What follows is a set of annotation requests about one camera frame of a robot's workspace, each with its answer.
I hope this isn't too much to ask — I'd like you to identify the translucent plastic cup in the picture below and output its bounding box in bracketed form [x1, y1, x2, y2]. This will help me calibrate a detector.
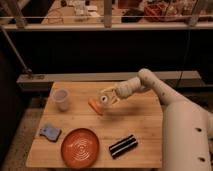
[51, 89, 70, 111]

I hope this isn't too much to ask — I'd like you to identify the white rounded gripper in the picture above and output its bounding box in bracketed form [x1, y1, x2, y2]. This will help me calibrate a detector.
[101, 77, 141, 105]

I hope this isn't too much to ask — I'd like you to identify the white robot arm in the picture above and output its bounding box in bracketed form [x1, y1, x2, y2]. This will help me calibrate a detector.
[99, 68, 213, 171]

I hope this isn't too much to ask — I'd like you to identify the black white striped cloth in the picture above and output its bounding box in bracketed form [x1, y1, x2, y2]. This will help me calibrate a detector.
[109, 135, 138, 159]

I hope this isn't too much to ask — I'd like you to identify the orange carrot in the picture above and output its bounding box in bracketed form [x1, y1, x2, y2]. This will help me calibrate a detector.
[88, 99, 102, 115]

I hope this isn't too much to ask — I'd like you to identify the metal diagonal support rod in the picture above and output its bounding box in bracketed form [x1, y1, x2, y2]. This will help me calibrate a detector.
[0, 25, 33, 79]

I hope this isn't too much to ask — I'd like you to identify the red basket on shelf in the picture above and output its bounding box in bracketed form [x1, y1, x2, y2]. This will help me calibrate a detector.
[144, 3, 179, 22]

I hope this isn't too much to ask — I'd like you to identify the black dark object on shelf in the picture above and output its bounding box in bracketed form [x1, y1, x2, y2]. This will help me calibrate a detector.
[121, 9, 144, 23]

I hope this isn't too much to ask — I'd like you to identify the orange ridged plate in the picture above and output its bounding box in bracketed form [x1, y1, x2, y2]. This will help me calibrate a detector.
[60, 128, 100, 169]

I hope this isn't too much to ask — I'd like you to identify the blue sponge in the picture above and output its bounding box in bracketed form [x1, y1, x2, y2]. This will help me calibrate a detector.
[39, 124, 62, 142]

